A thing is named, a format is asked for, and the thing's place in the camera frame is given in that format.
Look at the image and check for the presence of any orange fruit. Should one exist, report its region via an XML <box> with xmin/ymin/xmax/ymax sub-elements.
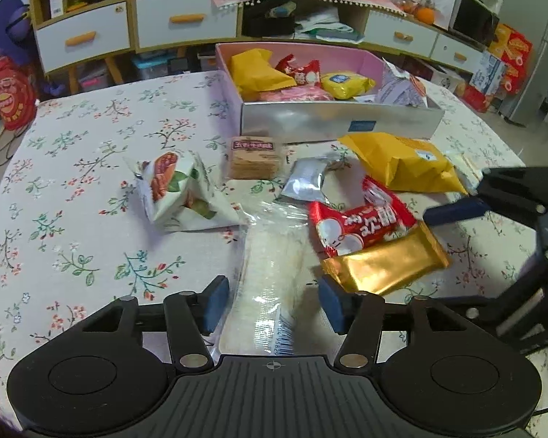
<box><xmin>413</xmin><ymin>4</ymin><xmax>436</xmax><ymax>26</ymax></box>

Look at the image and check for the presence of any low wooden cabinet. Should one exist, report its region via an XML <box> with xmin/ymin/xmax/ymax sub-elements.
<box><xmin>240</xmin><ymin>0</ymin><xmax>489</xmax><ymax>74</ymax></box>

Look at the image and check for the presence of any clear long bread packet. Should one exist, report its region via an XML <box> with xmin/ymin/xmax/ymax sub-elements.
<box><xmin>217</xmin><ymin>200</ymin><xmax>320</xmax><ymax>359</ymax></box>

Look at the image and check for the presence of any white drawer orange handle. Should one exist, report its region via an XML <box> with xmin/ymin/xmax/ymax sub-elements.
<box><xmin>365</xmin><ymin>10</ymin><xmax>440</xmax><ymax>58</ymax></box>
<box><xmin>431</xmin><ymin>35</ymin><xmax>484</xmax><ymax>73</ymax></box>
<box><xmin>134</xmin><ymin>0</ymin><xmax>239</xmax><ymax>52</ymax></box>
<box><xmin>35</xmin><ymin>2</ymin><xmax>133</xmax><ymax>74</ymax></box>

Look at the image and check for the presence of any yellow blue label cracker packet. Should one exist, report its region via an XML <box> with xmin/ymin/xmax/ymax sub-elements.
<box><xmin>319</xmin><ymin>71</ymin><xmax>377</xmax><ymax>101</ymax></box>

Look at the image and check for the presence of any gold foil snack packet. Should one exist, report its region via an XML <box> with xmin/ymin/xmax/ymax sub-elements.
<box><xmin>320</xmin><ymin>220</ymin><xmax>452</xmax><ymax>298</ymax></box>

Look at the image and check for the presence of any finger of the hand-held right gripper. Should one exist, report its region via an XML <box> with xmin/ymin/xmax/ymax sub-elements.
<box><xmin>438</xmin><ymin>259</ymin><xmax>548</xmax><ymax>326</ymax></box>
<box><xmin>424</xmin><ymin>166</ymin><xmax>548</xmax><ymax>261</ymax></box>

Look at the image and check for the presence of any silver foil snack packet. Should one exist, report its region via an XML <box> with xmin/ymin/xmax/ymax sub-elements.
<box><xmin>275</xmin><ymin>156</ymin><xmax>344</xmax><ymax>204</ymax></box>

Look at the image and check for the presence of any white pecan print snack packet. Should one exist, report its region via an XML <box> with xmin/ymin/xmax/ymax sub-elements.
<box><xmin>122</xmin><ymin>150</ymin><xmax>248</xmax><ymax>233</ymax></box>

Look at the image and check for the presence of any black floor cable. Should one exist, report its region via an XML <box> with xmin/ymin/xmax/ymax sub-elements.
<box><xmin>0</xmin><ymin>125</ymin><xmax>30</xmax><ymax>167</ymax></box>

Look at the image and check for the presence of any pile of folded clothes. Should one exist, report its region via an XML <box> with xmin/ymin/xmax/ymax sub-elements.
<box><xmin>294</xmin><ymin>10</ymin><xmax>365</xmax><ymax>43</ymax></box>

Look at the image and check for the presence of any mustard yellow snack packet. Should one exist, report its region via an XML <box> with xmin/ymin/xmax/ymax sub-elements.
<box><xmin>229</xmin><ymin>47</ymin><xmax>298</xmax><ymax>102</ymax></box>
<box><xmin>337</xmin><ymin>131</ymin><xmax>469</xmax><ymax>195</ymax></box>

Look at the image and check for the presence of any red printed gift bag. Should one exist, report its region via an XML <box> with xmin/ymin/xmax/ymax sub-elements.
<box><xmin>0</xmin><ymin>55</ymin><xmax>38</xmax><ymax>131</ymax></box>

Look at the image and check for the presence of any pink clear snack packet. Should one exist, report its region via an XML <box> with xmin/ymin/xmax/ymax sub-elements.
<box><xmin>255</xmin><ymin>86</ymin><xmax>335</xmax><ymax>104</ymax></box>

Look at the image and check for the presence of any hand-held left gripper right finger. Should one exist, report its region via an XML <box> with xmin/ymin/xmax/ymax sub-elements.
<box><xmin>319</xmin><ymin>275</ymin><xmax>485</xmax><ymax>370</ymax></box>

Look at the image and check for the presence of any white beige stripe snack packet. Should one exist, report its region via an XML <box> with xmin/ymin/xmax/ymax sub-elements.
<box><xmin>446</xmin><ymin>151</ymin><xmax>484</xmax><ymax>193</ymax></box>

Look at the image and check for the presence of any purple plush toy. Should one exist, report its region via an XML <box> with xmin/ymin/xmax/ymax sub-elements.
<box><xmin>0</xmin><ymin>0</ymin><xmax>36</xmax><ymax>64</ymax></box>

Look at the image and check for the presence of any white printed carton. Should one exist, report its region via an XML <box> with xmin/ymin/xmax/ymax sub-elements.
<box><xmin>431</xmin><ymin>65</ymin><xmax>467</xmax><ymax>96</ymax></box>

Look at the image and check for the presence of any large red white snack packet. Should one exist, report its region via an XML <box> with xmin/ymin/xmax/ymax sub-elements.
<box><xmin>307</xmin><ymin>174</ymin><xmax>418</xmax><ymax>259</ymax></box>

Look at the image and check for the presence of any black microwave oven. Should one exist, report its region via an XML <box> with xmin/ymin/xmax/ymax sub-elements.
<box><xmin>448</xmin><ymin>0</ymin><xmax>502</xmax><ymax>47</ymax></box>

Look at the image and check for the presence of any small red snack packet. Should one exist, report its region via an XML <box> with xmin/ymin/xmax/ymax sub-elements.
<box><xmin>275</xmin><ymin>53</ymin><xmax>321</xmax><ymax>88</ymax></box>

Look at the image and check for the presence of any pink silver cardboard box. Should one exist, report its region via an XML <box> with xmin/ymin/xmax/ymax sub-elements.
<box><xmin>214</xmin><ymin>42</ymin><xmax>447</xmax><ymax>145</ymax></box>

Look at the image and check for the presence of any white grey snack packet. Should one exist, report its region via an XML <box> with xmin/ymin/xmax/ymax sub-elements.
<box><xmin>375</xmin><ymin>58</ymin><xmax>429</xmax><ymax>110</ymax></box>

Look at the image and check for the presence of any blue white carton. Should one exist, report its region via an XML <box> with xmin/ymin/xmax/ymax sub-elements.
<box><xmin>468</xmin><ymin>50</ymin><xmax>509</xmax><ymax>97</ymax></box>

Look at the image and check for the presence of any brown biscuit packet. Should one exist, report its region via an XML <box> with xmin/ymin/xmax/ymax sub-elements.
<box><xmin>227</xmin><ymin>136</ymin><xmax>281</xmax><ymax>180</ymax></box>

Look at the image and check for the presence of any orange red carton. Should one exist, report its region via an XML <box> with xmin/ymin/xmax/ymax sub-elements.
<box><xmin>488</xmin><ymin>23</ymin><xmax>533</xmax><ymax>76</ymax></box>

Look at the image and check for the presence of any floral tablecloth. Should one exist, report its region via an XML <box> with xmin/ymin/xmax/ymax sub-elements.
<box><xmin>0</xmin><ymin>69</ymin><xmax>548</xmax><ymax>425</ymax></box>

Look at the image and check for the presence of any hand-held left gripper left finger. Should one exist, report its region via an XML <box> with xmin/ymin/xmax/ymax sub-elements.
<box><xmin>59</xmin><ymin>275</ymin><xmax>230</xmax><ymax>372</ymax></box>

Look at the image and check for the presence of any clear plastic storage box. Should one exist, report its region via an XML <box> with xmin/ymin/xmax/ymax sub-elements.
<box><xmin>132</xmin><ymin>54</ymin><xmax>176</xmax><ymax>82</ymax></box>

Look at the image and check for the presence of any grey refrigerator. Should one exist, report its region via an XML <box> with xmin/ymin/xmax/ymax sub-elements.
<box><xmin>502</xmin><ymin>0</ymin><xmax>548</xmax><ymax>129</ymax></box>

